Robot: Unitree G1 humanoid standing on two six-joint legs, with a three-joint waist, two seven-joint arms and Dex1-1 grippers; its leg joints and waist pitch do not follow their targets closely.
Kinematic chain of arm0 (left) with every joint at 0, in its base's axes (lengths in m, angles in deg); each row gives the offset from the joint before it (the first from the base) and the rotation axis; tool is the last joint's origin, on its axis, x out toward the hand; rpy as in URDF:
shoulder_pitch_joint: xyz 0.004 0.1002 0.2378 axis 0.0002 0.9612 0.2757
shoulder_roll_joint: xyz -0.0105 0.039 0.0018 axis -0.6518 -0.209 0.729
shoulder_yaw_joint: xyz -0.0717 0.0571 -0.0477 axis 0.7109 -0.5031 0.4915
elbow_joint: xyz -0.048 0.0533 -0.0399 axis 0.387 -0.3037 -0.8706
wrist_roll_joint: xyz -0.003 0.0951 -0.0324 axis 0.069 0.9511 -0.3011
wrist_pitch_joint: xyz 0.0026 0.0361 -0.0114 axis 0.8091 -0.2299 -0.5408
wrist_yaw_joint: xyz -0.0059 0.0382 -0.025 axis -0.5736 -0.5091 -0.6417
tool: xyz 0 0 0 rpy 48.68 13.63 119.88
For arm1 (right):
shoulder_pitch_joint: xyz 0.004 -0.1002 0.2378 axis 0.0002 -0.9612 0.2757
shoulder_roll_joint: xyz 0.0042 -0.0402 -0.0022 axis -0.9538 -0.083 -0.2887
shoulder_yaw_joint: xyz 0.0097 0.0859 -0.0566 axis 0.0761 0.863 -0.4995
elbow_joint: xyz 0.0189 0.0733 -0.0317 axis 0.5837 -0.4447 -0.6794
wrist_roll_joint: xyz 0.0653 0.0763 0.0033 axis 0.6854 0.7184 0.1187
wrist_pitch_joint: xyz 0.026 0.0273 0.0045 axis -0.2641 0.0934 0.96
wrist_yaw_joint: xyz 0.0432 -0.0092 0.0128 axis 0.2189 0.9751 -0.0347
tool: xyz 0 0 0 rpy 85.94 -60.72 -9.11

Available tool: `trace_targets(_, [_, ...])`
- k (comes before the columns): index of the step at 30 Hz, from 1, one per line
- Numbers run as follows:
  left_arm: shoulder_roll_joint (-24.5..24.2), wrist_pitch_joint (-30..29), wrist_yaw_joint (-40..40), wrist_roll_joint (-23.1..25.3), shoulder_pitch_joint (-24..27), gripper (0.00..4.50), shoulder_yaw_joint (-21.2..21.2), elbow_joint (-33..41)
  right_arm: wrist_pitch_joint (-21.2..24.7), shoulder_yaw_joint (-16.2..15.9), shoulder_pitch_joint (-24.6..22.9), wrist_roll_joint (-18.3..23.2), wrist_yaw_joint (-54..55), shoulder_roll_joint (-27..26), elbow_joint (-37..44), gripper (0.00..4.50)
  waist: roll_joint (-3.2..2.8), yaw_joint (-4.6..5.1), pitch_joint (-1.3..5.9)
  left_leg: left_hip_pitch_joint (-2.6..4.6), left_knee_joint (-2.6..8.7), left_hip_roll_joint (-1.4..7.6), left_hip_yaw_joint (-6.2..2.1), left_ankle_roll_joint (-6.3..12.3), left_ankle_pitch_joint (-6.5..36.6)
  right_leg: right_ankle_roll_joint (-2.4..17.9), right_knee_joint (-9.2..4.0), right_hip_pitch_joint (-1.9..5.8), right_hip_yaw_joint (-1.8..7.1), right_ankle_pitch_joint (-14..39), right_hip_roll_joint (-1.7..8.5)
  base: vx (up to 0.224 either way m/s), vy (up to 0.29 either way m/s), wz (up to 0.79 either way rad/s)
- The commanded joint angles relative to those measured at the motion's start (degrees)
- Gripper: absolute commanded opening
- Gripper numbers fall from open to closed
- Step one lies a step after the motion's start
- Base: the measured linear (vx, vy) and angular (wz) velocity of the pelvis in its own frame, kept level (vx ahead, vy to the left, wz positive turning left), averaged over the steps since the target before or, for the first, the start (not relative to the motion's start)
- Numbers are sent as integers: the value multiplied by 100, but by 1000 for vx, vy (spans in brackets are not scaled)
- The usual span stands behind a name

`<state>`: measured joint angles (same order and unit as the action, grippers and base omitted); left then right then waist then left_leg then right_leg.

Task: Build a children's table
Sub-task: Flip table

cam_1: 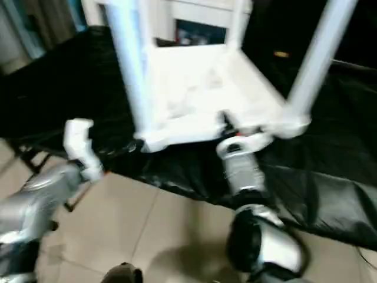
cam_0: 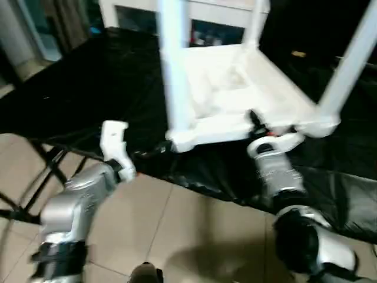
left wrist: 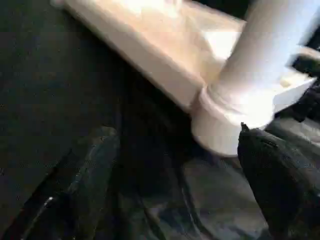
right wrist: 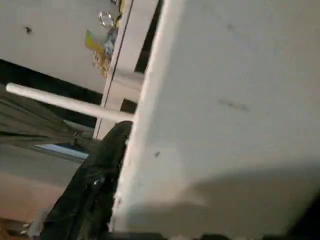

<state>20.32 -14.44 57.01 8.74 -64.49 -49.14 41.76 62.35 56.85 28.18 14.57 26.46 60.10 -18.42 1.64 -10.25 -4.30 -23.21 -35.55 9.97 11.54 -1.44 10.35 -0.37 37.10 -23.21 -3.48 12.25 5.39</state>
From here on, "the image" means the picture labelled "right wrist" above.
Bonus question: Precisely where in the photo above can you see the white plastic table top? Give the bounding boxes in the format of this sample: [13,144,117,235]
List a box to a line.
[107,0,320,237]

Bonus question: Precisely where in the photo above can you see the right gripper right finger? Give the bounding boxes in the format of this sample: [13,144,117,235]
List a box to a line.
[287,199,320,240]

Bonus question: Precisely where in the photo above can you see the grey brown curtain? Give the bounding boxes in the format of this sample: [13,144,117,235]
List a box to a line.
[0,84,101,141]

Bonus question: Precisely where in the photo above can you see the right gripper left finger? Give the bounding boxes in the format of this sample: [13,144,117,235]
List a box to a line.
[39,120,134,240]

